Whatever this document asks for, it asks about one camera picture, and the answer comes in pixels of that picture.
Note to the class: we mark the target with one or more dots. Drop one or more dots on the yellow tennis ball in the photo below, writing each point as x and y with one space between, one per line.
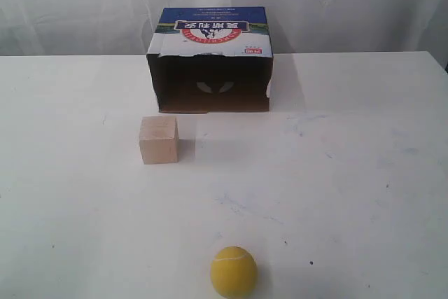
234 272

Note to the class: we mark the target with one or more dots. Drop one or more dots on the light wooden cube block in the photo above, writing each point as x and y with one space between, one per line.
158 140

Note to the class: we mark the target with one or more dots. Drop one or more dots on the printed cardboard box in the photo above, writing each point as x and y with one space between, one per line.
216 59

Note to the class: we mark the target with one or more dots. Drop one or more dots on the white backdrop curtain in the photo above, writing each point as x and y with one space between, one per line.
125 27

